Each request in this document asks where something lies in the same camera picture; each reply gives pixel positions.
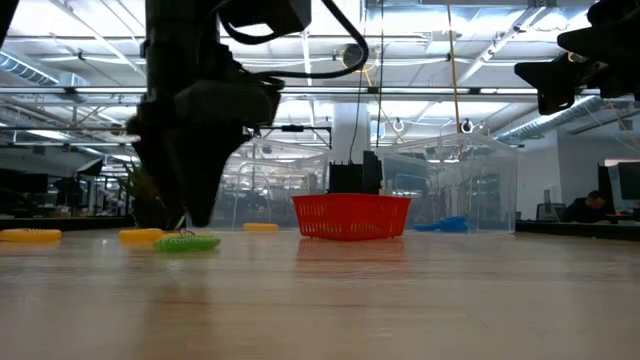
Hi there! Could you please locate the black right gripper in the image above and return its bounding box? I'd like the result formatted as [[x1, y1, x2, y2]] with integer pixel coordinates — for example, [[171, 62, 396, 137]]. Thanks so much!
[[514, 19, 640, 117]]

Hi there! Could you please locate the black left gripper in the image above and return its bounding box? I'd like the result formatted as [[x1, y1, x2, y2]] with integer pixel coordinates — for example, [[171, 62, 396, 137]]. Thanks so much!
[[126, 78, 285, 232]]

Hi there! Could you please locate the green spring keychain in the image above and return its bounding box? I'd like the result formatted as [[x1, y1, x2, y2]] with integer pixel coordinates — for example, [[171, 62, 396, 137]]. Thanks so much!
[[152, 234, 222, 254]]

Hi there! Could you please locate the blue spring keychain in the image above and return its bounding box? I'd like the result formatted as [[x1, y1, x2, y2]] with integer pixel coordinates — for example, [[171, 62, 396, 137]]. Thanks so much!
[[436, 215, 471, 234], [413, 222, 452, 234]]

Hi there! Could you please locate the small green potted plant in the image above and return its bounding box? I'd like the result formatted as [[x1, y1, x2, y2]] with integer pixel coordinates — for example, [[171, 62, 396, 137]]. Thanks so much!
[[117, 162, 169, 230]]

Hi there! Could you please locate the clear plastic bin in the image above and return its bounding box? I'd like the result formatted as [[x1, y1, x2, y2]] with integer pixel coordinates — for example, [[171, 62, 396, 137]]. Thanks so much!
[[374, 131, 520, 236], [209, 136, 333, 233]]

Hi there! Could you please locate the black computer monitor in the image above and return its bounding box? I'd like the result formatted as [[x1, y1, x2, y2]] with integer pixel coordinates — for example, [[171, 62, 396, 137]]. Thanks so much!
[[0, 169, 50, 197], [596, 160, 640, 217]]

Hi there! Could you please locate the person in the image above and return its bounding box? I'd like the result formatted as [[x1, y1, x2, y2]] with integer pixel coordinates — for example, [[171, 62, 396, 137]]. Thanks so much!
[[561, 189, 609, 224]]

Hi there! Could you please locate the black boxy device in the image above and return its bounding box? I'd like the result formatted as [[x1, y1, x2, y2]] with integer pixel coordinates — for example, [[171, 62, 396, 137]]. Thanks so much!
[[326, 150, 385, 197]]

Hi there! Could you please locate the red plastic mesh basket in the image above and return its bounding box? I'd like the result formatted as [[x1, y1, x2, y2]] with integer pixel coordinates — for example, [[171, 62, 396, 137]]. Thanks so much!
[[291, 192, 413, 243]]

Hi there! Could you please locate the silver ventilation duct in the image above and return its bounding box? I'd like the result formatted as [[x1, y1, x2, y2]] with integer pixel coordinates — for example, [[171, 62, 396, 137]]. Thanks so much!
[[494, 94, 607, 147], [0, 51, 62, 87]]

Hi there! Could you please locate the yellow cable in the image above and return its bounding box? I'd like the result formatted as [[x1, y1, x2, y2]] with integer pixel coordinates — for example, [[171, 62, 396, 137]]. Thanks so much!
[[445, 0, 463, 136]]

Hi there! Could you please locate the black aluminium table frame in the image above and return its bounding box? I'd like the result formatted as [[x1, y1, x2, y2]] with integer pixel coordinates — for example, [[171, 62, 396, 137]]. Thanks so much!
[[0, 215, 640, 243]]

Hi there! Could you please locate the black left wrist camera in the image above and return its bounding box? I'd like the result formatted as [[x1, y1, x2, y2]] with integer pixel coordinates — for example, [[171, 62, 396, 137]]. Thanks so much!
[[219, 0, 313, 38]]

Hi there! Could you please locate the black ceiling cable reel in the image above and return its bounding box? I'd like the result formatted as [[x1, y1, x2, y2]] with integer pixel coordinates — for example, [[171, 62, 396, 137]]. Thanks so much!
[[341, 43, 369, 69]]

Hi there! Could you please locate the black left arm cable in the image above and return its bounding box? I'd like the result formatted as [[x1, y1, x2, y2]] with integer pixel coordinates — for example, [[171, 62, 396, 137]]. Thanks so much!
[[219, 0, 372, 82]]

